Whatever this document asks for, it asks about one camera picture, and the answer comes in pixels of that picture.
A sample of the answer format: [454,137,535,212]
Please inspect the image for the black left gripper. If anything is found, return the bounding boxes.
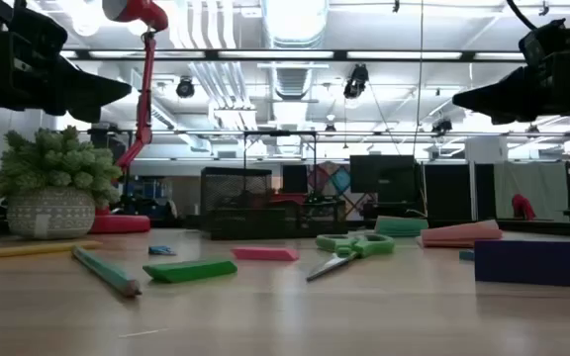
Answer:
[0,46,133,125]

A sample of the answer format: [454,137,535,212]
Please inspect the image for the pink sticky note pad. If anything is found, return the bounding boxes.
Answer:
[417,220,504,249]

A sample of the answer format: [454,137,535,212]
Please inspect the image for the purple eraser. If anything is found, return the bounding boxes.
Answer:
[473,239,570,289]

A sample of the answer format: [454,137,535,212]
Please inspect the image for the green sticky note pad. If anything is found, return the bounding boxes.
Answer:
[373,216,429,238]

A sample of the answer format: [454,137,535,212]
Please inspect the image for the teal pencil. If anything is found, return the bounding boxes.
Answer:
[70,245,143,299]

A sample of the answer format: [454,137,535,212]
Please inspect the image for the green eraser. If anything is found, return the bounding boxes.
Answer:
[142,258,239,285]

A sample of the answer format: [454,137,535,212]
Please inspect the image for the green-handled scissors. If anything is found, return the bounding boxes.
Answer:
[306,232,396,283]

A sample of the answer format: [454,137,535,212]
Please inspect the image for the pink eraser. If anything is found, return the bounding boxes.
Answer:
[231,246,301,262]

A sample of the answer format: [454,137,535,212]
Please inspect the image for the black mesh desk organizer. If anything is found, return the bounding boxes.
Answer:
[199,166,349,241]

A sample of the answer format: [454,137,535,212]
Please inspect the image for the red desk lamp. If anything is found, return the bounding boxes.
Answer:
[89,0,170,234]

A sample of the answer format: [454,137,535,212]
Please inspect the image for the grey-green curtain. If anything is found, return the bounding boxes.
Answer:
[493,161,569,222]

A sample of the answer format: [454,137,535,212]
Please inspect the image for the black ceiling spotlight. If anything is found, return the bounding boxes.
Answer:
[342,63,370,100]
[175,76,196,99]

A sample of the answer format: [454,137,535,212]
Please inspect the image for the red background object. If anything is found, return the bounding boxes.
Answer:
[511,193,537,222]

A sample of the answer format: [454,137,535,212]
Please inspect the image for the black partition panel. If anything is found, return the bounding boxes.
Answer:
[423,162,474,222]

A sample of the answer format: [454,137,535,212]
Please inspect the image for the green plant in patterned pot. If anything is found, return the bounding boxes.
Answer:
[0,126,124,241]

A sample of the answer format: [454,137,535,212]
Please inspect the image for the black monitor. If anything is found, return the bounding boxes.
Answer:
[348,154,418,194]

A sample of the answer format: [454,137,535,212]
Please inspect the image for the yellow pencil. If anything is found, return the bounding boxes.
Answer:
[0,239,103,261]

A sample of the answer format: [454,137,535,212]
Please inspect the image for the colourful patterned panel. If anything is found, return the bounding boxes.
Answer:
[307,162,380,219]

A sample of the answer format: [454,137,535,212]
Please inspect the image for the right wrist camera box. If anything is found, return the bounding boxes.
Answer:
[518,18,570,68]

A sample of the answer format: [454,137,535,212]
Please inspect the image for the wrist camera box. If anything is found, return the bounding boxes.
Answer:
[518,18,570,68]
[0,0,70,55]

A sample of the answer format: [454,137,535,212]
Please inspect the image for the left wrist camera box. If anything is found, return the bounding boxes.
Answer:
[0,0,70,55]

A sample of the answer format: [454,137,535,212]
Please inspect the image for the black aluminium table frame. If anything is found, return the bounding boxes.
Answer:
[0,215,570,239]

